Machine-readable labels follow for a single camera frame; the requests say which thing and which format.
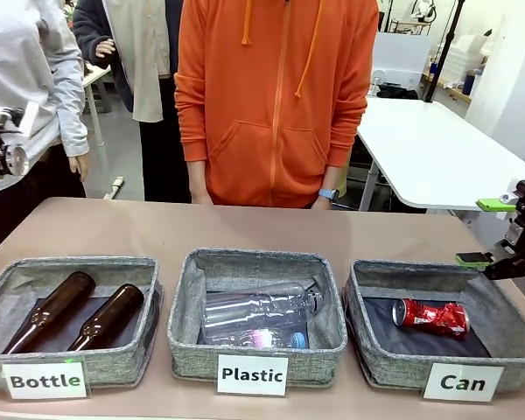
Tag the green-tipped right gripper finger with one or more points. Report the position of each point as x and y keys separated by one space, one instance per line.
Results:
x=492 y=204
x=485 y=262

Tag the crushed silver can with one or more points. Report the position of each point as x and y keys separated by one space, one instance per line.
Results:
x=17 y=160

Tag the crushed red can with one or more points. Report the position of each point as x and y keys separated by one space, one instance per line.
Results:
x=433 y=318

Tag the brown glass bottle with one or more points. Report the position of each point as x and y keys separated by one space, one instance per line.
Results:
x=57 y=302
x=114 y=310

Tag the large clear plastic bottle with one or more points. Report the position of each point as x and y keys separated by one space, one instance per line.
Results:
x=262 y=306

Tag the small clear bottle pink label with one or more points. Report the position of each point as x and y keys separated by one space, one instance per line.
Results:
x=245 y=338

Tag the grey fabric basket labelled Can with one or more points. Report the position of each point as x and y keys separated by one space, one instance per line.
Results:
x=420 y=280

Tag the white Can label card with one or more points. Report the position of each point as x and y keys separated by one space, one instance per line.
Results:
x=463 y=382

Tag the grey fabric basket labelled Plastic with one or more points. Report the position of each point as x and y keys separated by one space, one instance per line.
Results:
x=254 y=269

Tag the grey fabric basket labelled Bottle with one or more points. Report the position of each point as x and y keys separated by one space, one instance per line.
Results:
x=114 y=363

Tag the grey person's left hand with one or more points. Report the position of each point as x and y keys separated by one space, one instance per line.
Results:
x=80 y=165

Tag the dark-jacket person's hand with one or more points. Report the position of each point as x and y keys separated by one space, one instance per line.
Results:
x=105 y=47

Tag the orange person's left hand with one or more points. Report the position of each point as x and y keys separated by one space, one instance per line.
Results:
x=323 y=203

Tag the orange person's right hand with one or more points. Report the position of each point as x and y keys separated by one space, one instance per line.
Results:
x=199 y=186

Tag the large white background table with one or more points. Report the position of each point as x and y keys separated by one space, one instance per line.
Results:
x=433 y=149

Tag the person in grey sweater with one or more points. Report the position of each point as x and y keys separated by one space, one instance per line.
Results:
x=26 y=65

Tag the dark blue cup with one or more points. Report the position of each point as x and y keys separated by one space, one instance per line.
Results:
x=469 y=83

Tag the white table foot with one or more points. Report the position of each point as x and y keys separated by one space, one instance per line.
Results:
x=116 y=184

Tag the small white background table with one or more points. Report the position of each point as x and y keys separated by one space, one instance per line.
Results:
x=94 y=79

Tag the black bag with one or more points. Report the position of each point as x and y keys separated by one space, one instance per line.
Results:
x=396 y=91

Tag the white storage boxes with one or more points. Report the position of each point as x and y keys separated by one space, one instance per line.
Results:
x=466 y=54

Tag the black tripod pole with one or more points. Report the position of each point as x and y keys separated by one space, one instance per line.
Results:
x=442 y=52

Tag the blue wrist watch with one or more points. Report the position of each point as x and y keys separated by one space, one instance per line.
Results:
x=329 y=193

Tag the person in beige coat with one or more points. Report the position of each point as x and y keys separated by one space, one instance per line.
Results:
x=127 y=52

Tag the white panel box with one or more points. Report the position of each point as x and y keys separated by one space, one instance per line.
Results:
x=400 y=54

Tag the wooden background shelf rack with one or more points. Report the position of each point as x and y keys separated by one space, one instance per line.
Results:
x=409 y=25

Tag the white Bottle label card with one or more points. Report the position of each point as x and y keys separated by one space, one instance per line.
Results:
x=46 y=380

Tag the person in orange hoodie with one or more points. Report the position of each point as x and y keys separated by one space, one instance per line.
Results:
x=280 y=109

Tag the white Plastic label card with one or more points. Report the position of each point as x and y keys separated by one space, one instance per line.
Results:
x=252 y=375

